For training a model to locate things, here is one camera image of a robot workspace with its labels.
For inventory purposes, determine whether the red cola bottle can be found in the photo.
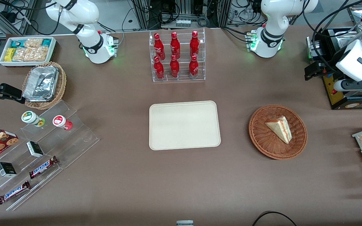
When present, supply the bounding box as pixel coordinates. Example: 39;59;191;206
154;56;165;80
170;31;181;59
170;55;180;78
154;33;166;61
190;30;200;58
189;55;199;79

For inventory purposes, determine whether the small green label jar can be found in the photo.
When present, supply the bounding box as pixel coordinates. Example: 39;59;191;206
21;111;46;127

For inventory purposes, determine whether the yellow snack packet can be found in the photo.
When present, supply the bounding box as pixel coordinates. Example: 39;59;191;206
4;48;16;62

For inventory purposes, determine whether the clear acrylic bottle rack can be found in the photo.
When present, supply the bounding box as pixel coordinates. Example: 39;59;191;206
149;28;206;83

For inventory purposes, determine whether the steel warmer pan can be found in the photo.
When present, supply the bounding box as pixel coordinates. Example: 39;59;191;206
335;30;362;48

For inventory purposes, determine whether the clear acrylic tiered stand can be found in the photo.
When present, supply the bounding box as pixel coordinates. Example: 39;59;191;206
0;100;100;211

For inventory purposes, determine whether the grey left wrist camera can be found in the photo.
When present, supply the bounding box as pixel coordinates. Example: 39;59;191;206
333;78;362;92

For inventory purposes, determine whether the black looped cable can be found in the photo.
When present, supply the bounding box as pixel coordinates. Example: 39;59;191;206
252;211;298;226

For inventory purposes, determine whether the white rectangular snack bin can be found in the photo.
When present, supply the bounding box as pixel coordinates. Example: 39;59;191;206
0;36;57;67

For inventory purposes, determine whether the black yellow food warmer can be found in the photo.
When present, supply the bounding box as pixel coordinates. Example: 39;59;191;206
306;27;362;110

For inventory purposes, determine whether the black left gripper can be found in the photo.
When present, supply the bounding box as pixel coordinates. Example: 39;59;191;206
304;61;337;81

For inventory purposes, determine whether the round brown wicker basket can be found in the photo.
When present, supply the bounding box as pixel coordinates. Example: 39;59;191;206
249;105;308;160

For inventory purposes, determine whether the triangle sandwich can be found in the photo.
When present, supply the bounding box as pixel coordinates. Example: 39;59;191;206
265;116;292;144

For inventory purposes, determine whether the cream plastic tray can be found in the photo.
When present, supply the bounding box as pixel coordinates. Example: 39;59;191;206
149;100;221;151

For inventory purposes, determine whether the Snickers chocolate bar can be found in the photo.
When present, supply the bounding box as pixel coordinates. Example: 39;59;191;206
0;181;31;205
29;156;59;179

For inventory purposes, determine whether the clear rice cracker bag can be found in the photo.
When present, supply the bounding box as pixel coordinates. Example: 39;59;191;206
24;38;43;49
28;46;49;62
13;48;30;62

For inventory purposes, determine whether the aluminium foil tray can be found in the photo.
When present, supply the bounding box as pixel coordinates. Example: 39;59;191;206
23;66;59;102

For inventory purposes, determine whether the aluminium frame with cables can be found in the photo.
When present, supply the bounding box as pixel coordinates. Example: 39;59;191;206
0;0;39;35

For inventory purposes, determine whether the aluminium equipment rack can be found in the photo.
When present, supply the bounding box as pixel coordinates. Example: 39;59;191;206
131;0;232;30

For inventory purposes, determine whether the oval light wicker basket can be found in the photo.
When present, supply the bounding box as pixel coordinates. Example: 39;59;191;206
22;62;67;110

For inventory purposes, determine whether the small dark green box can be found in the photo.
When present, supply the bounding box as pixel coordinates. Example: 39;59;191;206
26;141;44;158
0;162;17;178

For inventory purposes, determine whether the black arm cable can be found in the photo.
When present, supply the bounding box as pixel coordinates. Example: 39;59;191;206
302;0;362;74

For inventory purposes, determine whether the small red label jar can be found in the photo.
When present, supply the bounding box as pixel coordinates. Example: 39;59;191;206
52;115;73;131

